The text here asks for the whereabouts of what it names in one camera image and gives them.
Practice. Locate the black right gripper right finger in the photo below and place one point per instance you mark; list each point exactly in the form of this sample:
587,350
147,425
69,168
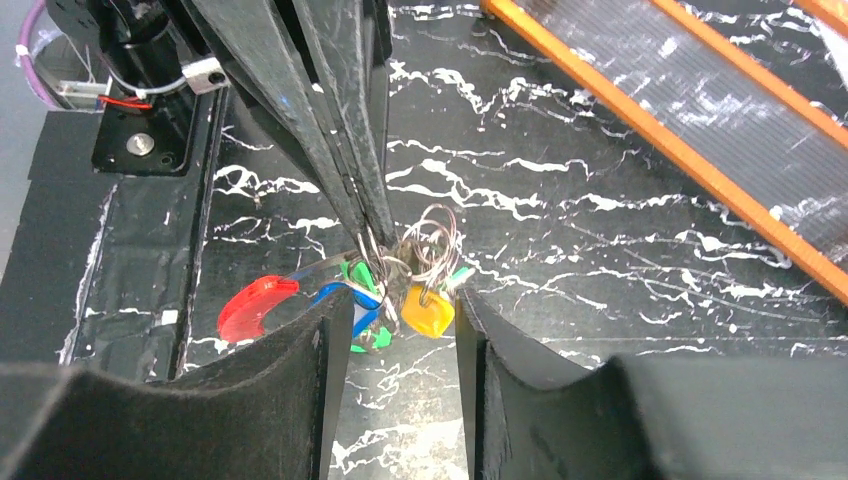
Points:
530,413

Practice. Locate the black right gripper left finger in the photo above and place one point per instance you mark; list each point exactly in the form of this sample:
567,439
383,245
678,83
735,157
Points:
266,411

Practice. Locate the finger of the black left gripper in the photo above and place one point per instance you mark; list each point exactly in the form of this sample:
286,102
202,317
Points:
350,43
258,56

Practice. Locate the blue key tag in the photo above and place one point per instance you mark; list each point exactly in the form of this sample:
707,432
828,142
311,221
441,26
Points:
366,304

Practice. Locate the yellow tag key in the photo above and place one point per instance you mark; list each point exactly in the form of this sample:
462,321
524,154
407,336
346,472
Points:
427,312

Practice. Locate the orange wooden shelf rack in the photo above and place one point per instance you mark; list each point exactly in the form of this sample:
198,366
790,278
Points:
738,130

